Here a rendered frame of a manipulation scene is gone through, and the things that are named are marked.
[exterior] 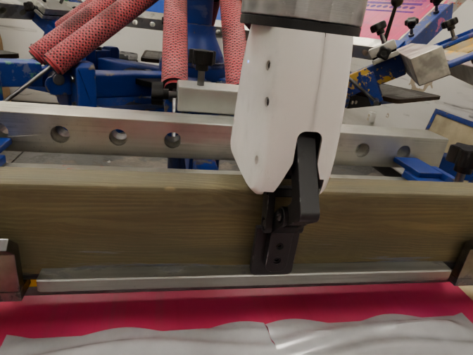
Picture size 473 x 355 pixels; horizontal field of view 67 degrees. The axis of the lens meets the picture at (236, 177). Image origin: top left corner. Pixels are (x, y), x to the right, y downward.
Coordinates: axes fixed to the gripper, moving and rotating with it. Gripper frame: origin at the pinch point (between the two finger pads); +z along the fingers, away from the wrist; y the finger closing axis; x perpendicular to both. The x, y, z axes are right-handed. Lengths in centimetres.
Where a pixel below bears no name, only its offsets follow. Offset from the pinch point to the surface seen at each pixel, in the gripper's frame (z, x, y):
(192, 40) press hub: -9, -1, -79
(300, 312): 6.1, 3.3, 2.6
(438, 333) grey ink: 5.6, 13.5, 5.9
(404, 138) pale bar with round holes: -2.2, 26.5, -21.9
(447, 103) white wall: 23, 199, -214
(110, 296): 6.1, -11.9, 0.0
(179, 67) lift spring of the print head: -6.2, -5.6, -46.5
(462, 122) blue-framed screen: 31, 195, -189
